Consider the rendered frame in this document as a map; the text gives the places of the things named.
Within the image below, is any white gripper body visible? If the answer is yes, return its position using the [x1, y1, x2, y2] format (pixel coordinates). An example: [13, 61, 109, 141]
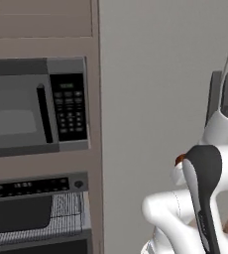
[170, 161, 188, 187]

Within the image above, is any brown red steak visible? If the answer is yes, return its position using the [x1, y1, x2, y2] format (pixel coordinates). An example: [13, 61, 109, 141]
[174, 153, 187, 167]

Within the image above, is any dark round oven knob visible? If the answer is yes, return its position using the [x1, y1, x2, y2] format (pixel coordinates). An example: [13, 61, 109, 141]
[73, 179, 84, 190]

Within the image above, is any grey built-in oven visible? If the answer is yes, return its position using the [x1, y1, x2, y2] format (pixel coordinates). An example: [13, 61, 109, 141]
[0, 171, 93, 254]

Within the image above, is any grey microwave oven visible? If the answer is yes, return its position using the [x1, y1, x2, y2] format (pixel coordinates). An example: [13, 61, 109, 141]
[0, 56, 91, 160]

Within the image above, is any grey fridge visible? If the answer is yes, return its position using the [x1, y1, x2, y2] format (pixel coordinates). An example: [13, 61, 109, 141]
[98, 0, 228, 254]

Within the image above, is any beige tall cupboard housing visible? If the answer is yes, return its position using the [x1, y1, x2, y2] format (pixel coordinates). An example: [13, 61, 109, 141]
[0, 0, 105, 254]

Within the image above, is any grey microwave door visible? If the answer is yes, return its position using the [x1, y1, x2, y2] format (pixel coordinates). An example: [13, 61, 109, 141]
[0, 58, 60, 159]

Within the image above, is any beige cupboard door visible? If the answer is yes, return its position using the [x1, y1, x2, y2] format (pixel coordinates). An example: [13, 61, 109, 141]
[0, 0, 93, 39]

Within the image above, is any black microwave door handle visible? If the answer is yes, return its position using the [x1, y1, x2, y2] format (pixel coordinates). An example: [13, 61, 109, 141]
[36, 82, 54, 144]

